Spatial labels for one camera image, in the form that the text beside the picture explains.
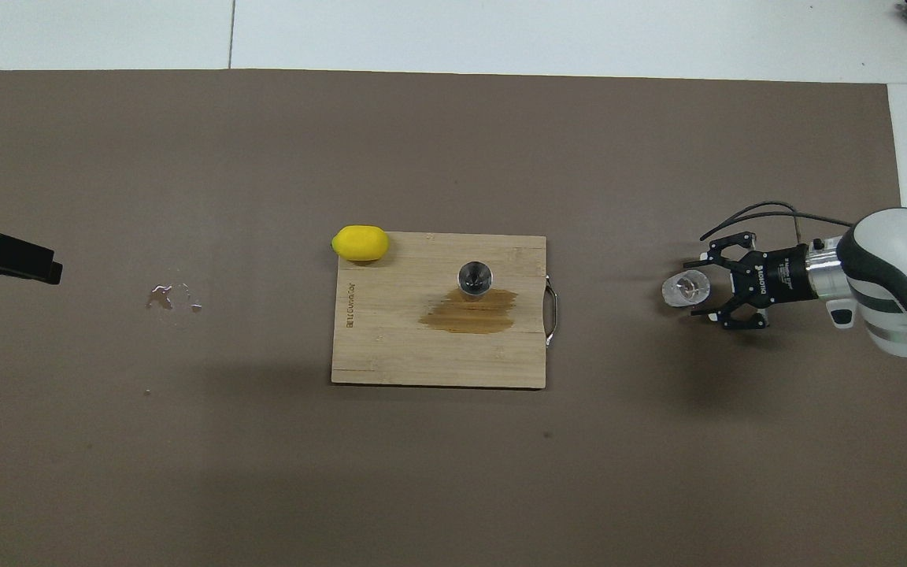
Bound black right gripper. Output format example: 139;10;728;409
685;232;815;330

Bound clear glass cup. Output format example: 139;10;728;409
661;270;713;309

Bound metal double jigger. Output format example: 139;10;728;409
457;261;494;302

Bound wooden cutting board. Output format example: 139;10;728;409
331;232;559;390

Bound yellow lemon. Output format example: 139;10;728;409
331;225;390;262

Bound brown table mat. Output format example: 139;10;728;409
0;69;907;567

